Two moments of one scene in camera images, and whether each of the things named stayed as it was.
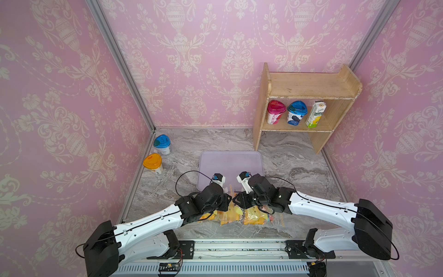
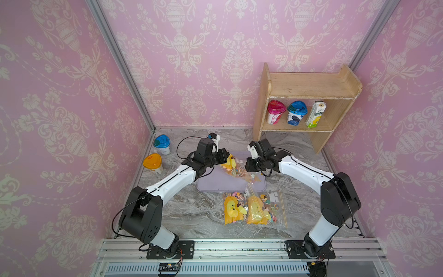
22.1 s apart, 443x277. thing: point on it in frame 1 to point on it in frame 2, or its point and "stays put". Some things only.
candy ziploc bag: x=208 y=216 to x=237 y=168
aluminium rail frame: x=244 y=259 stays put
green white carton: x=315 y=114 stays put
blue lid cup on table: x=162 y=143 stays put
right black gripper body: x=248 y=201 to x=256 y=165
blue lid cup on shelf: x=296 y=110 stays put
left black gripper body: x=223 y=203 to x=219 y=157
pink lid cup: x=275 y=109 stays put
